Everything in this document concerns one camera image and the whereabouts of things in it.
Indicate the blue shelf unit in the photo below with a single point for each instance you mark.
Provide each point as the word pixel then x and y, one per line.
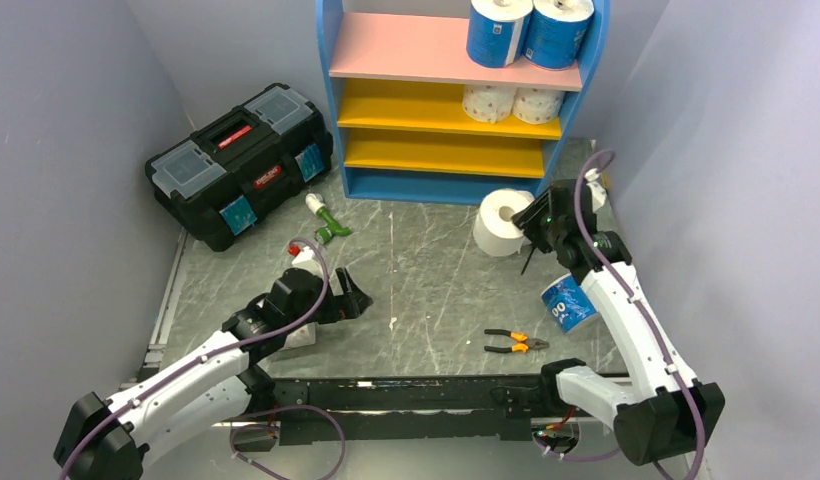
pixel 395 84

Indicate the orange handled pliers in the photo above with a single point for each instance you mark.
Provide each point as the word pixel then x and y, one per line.
pixel 522 343

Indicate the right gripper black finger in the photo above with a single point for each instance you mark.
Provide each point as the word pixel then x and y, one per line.
pixel 538 214
pixel 539 237

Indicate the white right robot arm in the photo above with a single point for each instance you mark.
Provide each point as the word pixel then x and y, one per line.
pixel 666 410

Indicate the blue cartoon roll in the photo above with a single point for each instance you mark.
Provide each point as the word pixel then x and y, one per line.
pixel 555 32

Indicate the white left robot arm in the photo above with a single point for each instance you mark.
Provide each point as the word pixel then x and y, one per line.
pixel 118 437

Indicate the green pipe valve fitting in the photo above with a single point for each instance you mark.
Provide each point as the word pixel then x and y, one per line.
pixel 331 228

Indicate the plain white roll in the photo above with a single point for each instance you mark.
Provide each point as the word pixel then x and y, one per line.
pixel 494 231

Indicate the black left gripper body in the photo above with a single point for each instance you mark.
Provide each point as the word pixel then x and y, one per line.
pixel 331 308

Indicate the black toolbox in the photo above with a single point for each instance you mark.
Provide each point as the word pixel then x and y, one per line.
pixel 231 174

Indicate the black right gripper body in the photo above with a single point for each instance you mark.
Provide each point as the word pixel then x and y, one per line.
pixel 551 227

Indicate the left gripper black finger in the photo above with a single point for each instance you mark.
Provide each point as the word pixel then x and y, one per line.
pixel 349 288
pixel 355 302

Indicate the orange handled screwdriver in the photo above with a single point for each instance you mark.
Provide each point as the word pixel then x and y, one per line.
pixel 527 260

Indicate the white dotted roll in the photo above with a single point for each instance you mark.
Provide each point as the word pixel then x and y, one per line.
pixel 488 103

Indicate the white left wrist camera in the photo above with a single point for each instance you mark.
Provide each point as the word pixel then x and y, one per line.
pixel 308 259

